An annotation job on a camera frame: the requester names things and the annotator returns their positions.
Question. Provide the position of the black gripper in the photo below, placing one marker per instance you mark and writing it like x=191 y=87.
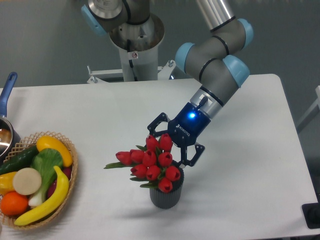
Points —
x=183 y=130

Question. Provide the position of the red tulip bouquet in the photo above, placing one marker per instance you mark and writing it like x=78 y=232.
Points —
x=151 y=164

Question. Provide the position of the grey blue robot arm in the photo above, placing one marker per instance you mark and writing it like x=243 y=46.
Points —
x=213 y=63

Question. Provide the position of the dark grey ribbed vase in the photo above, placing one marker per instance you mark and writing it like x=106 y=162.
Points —
x=168 y=200

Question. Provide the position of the dark red vegetable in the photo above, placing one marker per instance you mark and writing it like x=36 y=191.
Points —
x=68 y=172

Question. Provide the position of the green bok choy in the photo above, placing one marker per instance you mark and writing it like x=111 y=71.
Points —
x=44 y=163

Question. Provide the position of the yellow banana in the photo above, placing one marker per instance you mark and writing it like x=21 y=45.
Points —
x=51 y=204

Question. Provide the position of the woven wicker basket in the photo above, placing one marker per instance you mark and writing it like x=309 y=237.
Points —
x=31 y=141

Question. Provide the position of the black device at edge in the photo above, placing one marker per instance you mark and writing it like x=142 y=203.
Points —
x=311 y=212

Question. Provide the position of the green cucumber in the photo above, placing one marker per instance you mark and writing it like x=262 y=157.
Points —
x=19 y=161

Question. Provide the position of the beige round disc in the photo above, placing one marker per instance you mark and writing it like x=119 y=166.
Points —
x=27 y=181

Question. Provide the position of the yellow bell pepper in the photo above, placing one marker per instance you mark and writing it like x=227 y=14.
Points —
x=6 y=183

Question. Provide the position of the orange fruit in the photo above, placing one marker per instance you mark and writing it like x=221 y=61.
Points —
x=13 y=204

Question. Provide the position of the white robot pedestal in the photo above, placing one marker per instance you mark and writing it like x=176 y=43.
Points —
x=138 y=51

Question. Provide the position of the white frame at right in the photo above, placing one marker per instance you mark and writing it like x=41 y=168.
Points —
x=310 y=113

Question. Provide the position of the blue handled saucepan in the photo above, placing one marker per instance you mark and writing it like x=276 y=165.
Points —
x=8 y=136

